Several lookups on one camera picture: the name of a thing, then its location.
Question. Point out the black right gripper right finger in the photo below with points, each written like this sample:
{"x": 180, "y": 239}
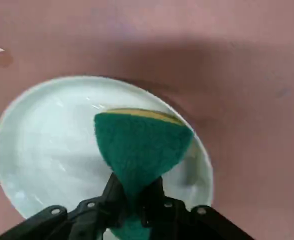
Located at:
{"x": 182, "y": 220}

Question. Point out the green and yellow sponge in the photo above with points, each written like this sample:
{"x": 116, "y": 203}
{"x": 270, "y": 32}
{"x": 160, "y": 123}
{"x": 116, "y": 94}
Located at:
{"x": 142, "y": 140}

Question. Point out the pale green round plate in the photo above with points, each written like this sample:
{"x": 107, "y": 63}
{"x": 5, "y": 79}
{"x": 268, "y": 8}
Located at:
{"x": 49, "y": 137}

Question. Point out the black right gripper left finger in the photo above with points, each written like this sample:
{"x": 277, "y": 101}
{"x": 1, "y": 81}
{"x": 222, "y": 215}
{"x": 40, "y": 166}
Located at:
{"x": 82, "y": 220}

